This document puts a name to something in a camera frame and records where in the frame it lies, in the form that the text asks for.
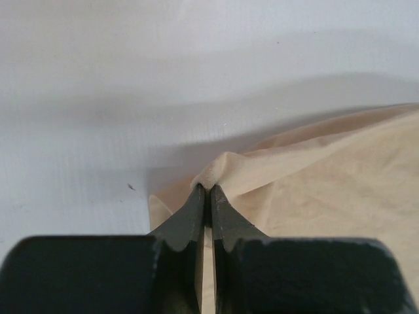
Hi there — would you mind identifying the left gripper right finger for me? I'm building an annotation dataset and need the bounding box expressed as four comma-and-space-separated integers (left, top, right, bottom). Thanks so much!
210, 186, 418, 313

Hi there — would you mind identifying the beige t shirt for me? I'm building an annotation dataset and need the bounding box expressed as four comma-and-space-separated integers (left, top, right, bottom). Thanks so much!
149, 103, 418, 302

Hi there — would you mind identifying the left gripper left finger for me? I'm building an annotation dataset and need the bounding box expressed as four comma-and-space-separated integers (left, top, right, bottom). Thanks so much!
1, 186, 206, 313

